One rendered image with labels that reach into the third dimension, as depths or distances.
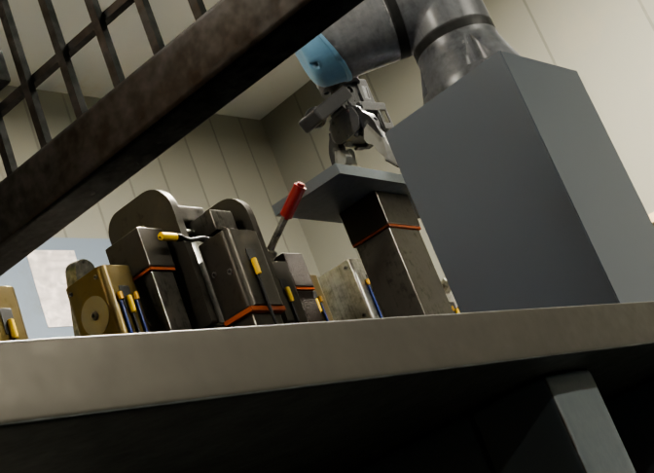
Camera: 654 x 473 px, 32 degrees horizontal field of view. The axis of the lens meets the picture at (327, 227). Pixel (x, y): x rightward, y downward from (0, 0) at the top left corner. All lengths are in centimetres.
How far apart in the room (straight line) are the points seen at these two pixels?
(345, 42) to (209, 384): 101
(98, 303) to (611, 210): 66
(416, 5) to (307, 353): 97
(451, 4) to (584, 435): 78
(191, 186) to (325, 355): 427
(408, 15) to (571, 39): 305
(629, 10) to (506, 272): 315
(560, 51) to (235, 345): 405
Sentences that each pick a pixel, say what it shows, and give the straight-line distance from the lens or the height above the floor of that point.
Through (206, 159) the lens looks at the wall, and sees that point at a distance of 509.
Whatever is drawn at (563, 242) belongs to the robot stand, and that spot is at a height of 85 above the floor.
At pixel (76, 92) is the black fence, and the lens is 51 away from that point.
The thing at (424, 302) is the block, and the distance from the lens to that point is 183.
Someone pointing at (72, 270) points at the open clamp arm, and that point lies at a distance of 160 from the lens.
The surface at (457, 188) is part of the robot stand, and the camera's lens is 146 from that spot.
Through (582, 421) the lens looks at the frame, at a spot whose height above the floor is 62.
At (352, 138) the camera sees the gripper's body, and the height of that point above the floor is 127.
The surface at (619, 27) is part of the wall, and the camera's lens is 452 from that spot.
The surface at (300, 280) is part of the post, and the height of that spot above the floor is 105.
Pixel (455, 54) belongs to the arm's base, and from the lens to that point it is 153.
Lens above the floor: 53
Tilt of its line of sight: 18 degrees up
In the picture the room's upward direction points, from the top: 21 degrees counter-clockwise
